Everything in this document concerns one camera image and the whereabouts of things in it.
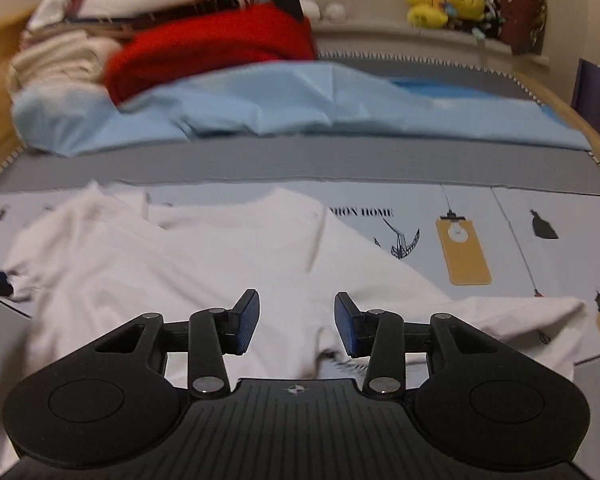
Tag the brown cushion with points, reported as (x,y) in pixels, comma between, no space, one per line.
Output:
(522,7)

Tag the red cloth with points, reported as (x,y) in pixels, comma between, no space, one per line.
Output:
(210,45)

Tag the white t-shirt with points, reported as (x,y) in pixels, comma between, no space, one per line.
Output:
(190,260)

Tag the printed bed sheet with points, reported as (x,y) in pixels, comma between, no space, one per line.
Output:
(480,200)

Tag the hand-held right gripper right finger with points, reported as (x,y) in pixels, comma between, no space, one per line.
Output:
(346,327)

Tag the grey mattress cover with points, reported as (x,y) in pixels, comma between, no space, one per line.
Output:
(280,160)

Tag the beige window ledge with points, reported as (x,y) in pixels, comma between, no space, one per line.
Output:
(380,35)

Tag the light blue sheet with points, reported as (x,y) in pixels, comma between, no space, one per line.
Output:
(280,100)

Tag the pile of cream clothes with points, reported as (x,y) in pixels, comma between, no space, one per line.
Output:
(60,55)

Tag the purple box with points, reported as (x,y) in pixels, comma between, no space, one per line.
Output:
(597,90)

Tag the yellow plush toy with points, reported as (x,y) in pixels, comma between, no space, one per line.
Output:
(464,1)
(425,2)

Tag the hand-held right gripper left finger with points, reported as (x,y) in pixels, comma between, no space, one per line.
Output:
(245,324)

